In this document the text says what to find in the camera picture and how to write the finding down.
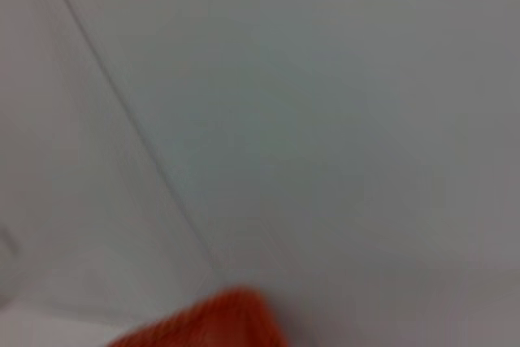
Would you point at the orange woven plastic basket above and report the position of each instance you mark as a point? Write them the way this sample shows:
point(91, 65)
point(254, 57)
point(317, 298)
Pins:
point(219, 322)

